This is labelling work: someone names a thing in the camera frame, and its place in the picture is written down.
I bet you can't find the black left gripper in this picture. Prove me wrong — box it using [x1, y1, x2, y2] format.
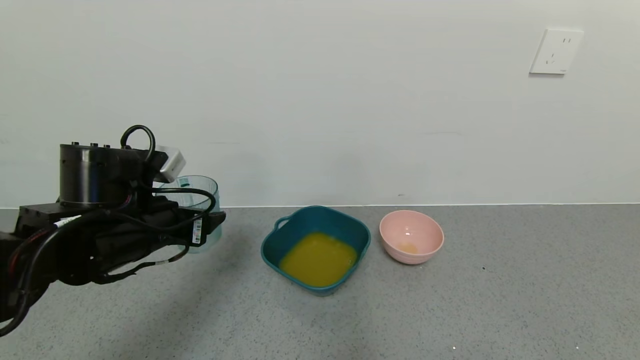
[129, 206, 227, 248]

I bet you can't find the clear ribbed plastic cup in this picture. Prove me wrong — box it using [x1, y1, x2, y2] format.
[159, 175, 222, 254]

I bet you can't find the orange yellow juice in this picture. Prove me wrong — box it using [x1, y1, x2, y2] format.
[278, 231, 359, 288]

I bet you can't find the pink ribbed bowl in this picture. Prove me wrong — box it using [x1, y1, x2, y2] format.
[378, 210, 445, 265]

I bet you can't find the teal square plastic basin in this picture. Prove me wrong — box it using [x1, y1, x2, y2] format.
[260, 205, 372, 297]

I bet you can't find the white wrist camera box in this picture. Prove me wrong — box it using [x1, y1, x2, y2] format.
[152, 146, 187, 183]

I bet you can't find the short looped black cable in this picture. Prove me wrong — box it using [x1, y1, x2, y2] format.
[120, 125, 157, 163]

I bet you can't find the long black arm cable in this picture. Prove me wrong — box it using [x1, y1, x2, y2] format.
[0, 186, 218, 337]

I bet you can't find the white wall socket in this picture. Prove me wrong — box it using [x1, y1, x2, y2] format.
[528, 28, 585, 76]

